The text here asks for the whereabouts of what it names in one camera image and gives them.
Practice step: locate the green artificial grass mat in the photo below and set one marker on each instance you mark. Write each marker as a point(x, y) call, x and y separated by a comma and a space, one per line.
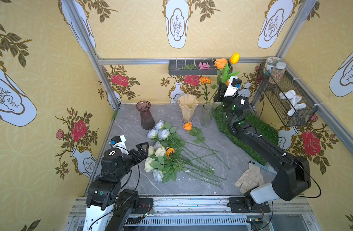
point(258, 127)

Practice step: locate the cream rose upper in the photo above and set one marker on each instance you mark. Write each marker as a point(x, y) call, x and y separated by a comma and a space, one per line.
point(160, 152)

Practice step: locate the small orange marigold stem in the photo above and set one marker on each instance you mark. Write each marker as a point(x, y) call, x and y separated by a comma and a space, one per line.
point(194, 168)

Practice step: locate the orange marigold flower stem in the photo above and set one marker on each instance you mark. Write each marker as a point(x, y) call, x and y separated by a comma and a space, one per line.
point(205, 81)

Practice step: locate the jar with white lid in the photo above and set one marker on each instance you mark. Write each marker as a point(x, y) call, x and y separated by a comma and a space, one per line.
point(277, 73)

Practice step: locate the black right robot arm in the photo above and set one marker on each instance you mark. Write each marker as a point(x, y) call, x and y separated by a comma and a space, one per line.
point(292, 173)

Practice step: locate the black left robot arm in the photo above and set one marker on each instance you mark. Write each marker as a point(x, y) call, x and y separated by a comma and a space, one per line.
point(109, 206)

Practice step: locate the black wire wall basket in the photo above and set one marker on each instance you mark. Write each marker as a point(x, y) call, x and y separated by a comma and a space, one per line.
point(281, 107)

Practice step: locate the white rose top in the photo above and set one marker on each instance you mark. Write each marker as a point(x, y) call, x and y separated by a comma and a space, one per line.
point(160, 125)

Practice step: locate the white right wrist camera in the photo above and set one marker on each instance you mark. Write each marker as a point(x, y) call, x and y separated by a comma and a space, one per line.
point(234, 85)

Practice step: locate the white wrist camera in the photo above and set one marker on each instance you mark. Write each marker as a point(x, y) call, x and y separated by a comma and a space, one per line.
point(234, 85)
point(118, 141)

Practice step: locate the orange rose stem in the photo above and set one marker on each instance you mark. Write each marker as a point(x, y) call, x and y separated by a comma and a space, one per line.
point(200, 139)
point(223, 69)
point(228, 82)

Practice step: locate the pink flower in planter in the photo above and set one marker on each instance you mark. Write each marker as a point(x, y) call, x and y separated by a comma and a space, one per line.
point(204, 66)

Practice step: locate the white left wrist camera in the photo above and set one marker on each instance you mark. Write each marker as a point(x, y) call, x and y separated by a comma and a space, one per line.
point(118, 141)

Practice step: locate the cream ruffled vase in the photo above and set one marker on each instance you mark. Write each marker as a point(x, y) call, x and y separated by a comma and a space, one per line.
point(187, 104)

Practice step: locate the beige work glove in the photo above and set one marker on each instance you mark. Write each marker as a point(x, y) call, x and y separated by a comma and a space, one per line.
point(250, 179)

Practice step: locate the white cloth figure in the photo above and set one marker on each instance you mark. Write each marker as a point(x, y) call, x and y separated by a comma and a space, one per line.
point(293, 100)

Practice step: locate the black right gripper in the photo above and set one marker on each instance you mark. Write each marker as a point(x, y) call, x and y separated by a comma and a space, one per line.
point(221, 95)

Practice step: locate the clear glass vase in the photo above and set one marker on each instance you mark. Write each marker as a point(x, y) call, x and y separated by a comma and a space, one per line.
point(207, 115)

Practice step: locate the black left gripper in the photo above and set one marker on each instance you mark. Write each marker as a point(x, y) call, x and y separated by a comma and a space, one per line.
point(137, 153)

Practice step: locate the glass jar with floral lid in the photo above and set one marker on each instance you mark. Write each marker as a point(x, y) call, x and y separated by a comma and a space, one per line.
point(270, 64)

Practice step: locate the dark purple glass vase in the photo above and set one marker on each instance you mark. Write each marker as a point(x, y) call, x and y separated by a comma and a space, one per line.
point(147, 120)

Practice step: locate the teal brush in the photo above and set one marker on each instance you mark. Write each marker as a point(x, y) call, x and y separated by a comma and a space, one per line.
point(267, 168)

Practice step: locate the grey wall planter shelf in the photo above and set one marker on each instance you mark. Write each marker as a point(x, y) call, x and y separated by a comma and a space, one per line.
point(189, 66)

